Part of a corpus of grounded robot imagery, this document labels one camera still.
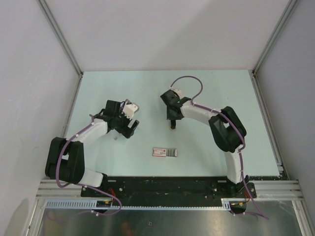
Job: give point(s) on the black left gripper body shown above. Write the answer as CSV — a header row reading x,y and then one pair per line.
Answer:
x,y
122,123

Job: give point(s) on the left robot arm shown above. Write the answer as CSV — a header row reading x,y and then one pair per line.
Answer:
x,y
66,157

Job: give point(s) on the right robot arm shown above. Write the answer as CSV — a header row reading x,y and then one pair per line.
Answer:
x,y
227,130

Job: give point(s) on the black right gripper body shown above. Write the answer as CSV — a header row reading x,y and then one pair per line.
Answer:
x,y
170,116

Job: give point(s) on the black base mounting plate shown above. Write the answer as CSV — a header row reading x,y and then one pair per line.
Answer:
x,y
175,191

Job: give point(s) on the aluminium corner post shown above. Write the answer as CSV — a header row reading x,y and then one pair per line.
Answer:
x,y
59,35
282,22

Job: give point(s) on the left aluminium corner post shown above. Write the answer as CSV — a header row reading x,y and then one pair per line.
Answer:
x,y
59,35

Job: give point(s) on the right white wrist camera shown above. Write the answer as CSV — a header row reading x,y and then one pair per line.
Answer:
x,y
178,92

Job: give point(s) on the red white staple box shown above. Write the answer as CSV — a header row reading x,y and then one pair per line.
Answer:
x,y
165,152

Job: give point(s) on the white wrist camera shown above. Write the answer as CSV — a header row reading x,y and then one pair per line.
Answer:
x,y
130,109
178,92

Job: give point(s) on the light blue stapler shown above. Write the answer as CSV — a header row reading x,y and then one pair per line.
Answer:
x,y
172,126

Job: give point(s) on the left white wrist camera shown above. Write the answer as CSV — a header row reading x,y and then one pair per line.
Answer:
x,y
130,109

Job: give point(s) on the right aluminium corner post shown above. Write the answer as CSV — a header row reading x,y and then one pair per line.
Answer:
x,y
282,22

